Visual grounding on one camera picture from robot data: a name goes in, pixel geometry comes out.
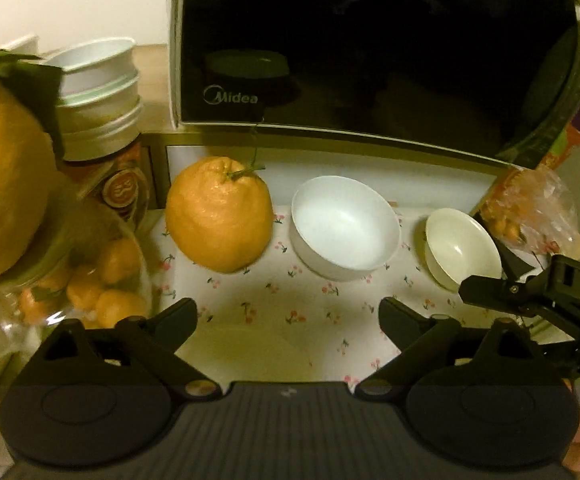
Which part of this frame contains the pile of small oranges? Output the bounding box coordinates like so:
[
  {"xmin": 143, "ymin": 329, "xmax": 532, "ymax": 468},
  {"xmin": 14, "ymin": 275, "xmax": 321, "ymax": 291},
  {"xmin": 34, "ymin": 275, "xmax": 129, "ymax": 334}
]
[{"xmin": 17, "ymin": 237, "xmax": 148, "ymax": 328}]

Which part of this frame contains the white olive-edged microwave stand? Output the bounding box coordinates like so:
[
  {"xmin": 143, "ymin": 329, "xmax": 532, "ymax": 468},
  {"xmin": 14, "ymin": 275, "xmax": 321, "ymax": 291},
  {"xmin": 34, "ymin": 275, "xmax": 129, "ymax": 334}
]
[{"xmin": 140, "ymin": 129, "xmax": 518, "ymax": 213}]

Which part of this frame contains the large orange with leaves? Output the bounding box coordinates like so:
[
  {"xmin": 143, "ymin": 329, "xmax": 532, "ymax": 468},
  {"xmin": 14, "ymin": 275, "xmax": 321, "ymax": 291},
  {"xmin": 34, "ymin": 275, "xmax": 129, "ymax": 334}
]
[{"xmin": 0, "ymin": 50, "xmax": 66, "ymax": 283}]

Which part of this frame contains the black microwave oven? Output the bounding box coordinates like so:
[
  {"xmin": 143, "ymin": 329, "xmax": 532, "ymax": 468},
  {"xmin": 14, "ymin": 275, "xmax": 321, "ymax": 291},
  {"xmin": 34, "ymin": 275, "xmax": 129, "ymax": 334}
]
[{"xmin": 169, "ymin": 0, "xmax": 580, "ymax": 171}]

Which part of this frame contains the cream bowl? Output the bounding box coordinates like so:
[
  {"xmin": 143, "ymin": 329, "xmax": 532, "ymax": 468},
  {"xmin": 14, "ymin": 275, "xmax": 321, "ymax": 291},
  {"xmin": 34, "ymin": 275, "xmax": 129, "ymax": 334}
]
[{"xmin": 424, "ymin": 208, "xmax": 503, "ymax": 292}]

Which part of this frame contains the white bowl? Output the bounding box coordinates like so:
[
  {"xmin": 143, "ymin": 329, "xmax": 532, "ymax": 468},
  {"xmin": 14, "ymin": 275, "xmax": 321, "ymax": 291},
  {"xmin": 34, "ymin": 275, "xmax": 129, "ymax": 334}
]
[{"xmin": 290, "ymin": 175, "xmax": 402, "ymax": 281}]

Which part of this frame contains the large orange with stem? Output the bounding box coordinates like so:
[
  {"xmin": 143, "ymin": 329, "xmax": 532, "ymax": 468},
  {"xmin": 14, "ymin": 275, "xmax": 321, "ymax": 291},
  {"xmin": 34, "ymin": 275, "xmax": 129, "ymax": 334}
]
[{"xmin": 164, "ymin": 156, "xmax": 274, "ymax": 275}]

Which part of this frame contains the orange fruit box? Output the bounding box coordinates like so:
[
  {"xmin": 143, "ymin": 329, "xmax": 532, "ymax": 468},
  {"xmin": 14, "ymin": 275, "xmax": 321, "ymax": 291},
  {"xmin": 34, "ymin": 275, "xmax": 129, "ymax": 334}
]
[{"xmin": 535, "ymin": 97, "xmax": 580, "ymax": 176}]

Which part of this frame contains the orange label jar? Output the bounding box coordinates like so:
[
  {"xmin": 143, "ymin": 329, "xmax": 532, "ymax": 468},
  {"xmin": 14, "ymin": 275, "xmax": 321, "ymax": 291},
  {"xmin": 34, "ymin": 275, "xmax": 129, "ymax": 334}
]
[{"xmin": 61, "ymin": 102, "xmax": 152, "ymax": 233}]

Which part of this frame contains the cherry print tablecloth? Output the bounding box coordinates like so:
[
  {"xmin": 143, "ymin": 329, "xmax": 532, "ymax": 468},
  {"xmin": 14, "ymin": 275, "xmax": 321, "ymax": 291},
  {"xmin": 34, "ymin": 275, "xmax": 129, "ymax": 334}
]
[{"xmin": 140, "ymin": 200, "xmax": 571, "ymax": 396}]

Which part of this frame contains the plastic bag of oranges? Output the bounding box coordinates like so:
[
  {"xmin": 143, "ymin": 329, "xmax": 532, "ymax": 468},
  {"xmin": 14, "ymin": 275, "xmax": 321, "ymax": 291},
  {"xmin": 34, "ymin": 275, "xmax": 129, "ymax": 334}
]
[{"xmin": 480, "ymin": 167, "xmax": 580, "ymax": 261}]

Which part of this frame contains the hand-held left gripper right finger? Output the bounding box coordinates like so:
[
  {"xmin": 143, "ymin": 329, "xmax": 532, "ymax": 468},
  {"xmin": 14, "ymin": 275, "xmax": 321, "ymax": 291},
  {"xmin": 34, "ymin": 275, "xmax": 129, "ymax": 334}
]
[{"xmin": 355, "ymin": 297, "xmax": 563, "ymax": 401}]

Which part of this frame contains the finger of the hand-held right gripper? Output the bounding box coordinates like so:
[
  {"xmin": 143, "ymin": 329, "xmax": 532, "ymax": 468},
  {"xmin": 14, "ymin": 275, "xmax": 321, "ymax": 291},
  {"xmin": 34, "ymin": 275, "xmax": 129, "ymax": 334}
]
[
  {"xmin": 459, "ymin": 267, "xmax": 553, "ymax": 311},
  {"xmin": 495, "ymin": 241, "xmax": 546, "ymax": 281}
]

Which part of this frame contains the glass bowl of kumquats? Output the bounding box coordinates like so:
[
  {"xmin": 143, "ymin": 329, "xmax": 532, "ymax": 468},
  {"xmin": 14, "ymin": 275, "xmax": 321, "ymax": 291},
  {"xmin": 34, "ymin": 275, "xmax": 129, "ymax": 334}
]
[{"xmin": 0, "ymin": 180, "xmax": 163, "ymax": 346}]

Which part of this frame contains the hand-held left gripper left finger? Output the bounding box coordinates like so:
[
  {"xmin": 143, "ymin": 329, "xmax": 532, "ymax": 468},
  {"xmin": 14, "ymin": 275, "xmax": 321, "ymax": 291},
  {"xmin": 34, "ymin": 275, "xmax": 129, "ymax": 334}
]
[{"xmin": 15, "ymin": 298, "xmax": 221, "ymax": 402}]

